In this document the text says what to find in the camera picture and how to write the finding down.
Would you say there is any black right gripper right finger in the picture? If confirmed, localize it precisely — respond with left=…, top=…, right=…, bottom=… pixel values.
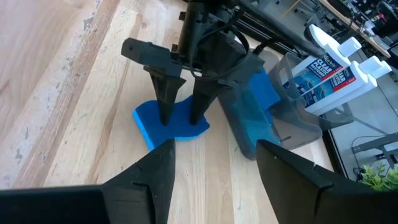
left=256, top=139, right=398, bottom=224

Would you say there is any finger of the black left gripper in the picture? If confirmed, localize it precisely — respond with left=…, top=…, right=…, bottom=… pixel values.
left=143, top=65, right=187, bottom=126
left=188, top=80, right=234, bottom=126

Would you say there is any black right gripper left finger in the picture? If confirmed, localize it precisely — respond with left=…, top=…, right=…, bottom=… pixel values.
left=0, top=139, right=177, bottom=224

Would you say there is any blue wavy sponge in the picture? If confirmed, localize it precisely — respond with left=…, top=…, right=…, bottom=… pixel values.
left=248, top=68, right=282, bottom=114
left=132, top=95, right=211, bottom=152

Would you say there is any blue rectangular sponge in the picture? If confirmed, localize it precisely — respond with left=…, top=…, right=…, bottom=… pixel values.
left=231, top=91, right=282, bottom=150

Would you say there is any green plant in white pot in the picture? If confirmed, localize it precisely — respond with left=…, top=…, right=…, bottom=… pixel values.
left=357, top=163, right=398, bottom=192

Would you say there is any grey metal desk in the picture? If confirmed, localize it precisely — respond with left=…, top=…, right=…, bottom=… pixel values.
left=351, top=132, right=398, bottom=170

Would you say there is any white trash can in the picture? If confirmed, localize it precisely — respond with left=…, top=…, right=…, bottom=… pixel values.
left=303, top=24, right=341, bottom=52

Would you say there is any wooden top desk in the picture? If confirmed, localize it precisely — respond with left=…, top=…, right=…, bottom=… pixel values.
left=317, top=0, right=398, bottom=60

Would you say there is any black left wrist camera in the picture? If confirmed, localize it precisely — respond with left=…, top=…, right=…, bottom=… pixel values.
left=214, top=29, right=265, bottom=83

